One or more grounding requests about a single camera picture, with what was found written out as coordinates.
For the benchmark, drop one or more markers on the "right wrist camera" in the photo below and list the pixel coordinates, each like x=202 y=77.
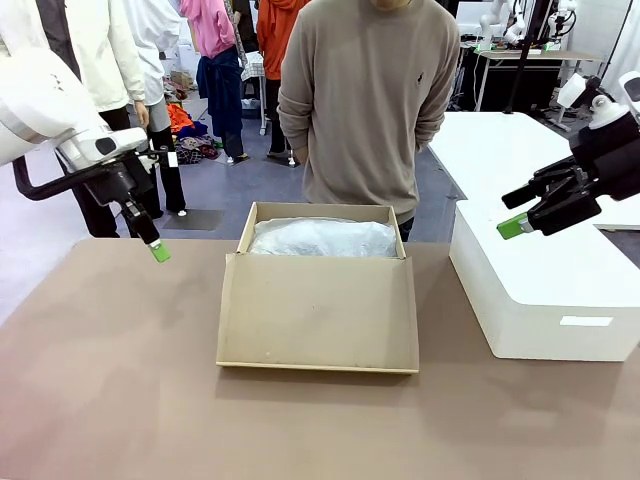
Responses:
x=575 y=90

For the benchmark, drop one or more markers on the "person in orange hoodie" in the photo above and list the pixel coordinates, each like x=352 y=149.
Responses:
x=275 y=45

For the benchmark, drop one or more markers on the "dark floor mat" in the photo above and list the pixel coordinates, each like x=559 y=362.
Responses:
x=195 y=220

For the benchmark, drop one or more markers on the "white label sticker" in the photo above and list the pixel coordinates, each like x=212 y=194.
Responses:
x=586 y=321

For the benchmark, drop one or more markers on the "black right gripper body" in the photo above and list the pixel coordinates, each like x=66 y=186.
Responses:
x=612 y=155

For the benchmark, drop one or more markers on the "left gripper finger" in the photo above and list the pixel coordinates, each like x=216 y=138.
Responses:
x=132 y=220
x=150 y=230

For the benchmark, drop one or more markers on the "black vertical pole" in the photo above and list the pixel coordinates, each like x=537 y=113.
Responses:
x=522 y=55

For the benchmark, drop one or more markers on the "person in beige sweater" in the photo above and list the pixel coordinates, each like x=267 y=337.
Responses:
x=370 y=100

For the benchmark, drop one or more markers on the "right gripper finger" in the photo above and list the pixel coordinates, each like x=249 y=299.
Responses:
x=565 y=212
x=550 y=180

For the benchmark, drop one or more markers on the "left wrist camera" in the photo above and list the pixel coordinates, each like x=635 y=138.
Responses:
x=165 y=160

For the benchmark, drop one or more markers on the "white plastic storage box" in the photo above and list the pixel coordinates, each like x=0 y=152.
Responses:
x=540 y=280

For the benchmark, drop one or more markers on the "mannequin in white shirt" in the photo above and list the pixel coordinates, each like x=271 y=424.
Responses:
x=160 y=60

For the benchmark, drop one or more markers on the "brown cardboard shoe box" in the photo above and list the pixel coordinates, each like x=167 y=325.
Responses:
x=315 y=315

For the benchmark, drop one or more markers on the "mannequin in pink hoodie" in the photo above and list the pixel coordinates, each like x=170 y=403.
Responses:
x=212 y=30

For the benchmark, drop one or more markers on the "white tissue paper sheet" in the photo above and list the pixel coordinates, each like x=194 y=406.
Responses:
x=325 y=240

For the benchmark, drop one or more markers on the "colourful pile of clothes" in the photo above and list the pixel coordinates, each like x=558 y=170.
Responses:
x=192 y=135

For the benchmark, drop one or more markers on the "small white background robot arm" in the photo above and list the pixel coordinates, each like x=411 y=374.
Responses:
x=557 y=25
x=487 y=25

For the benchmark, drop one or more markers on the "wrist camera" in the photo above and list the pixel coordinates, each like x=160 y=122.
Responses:
x=165 y=160
x=575 y=90

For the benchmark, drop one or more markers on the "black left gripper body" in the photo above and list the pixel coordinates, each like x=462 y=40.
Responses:
x=120 y=185

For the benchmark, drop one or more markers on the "white table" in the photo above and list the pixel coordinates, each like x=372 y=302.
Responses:
x=490 y=150

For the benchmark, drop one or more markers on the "background lab table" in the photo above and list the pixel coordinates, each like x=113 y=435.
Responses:
x=530 y=57

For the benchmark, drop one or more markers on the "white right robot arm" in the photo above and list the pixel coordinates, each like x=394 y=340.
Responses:
x=627 y=92

